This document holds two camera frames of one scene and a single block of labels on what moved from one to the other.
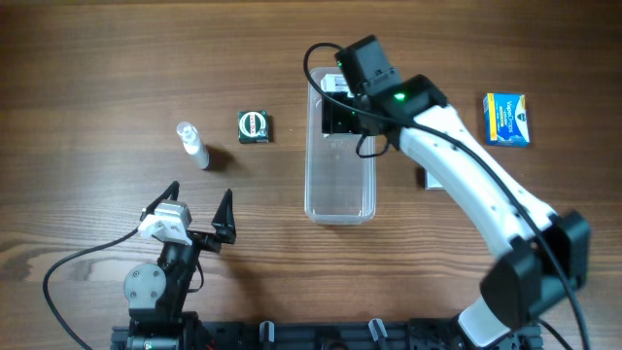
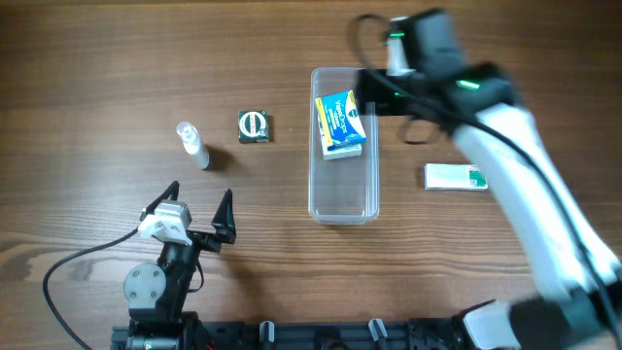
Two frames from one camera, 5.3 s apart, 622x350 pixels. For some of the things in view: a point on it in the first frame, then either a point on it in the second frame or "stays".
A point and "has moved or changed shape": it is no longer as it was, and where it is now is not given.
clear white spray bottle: x=190 y=138 stays
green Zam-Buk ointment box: x=254 y=126 stays
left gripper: x=199 y=238 stays
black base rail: x=393 y=334 stays
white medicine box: x=334 y=83 → x=347 y=152
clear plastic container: x=340 y=183 stays
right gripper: x=333 y=117 → x=371 y=90
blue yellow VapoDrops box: x=506 y=121 has moved or changed shape
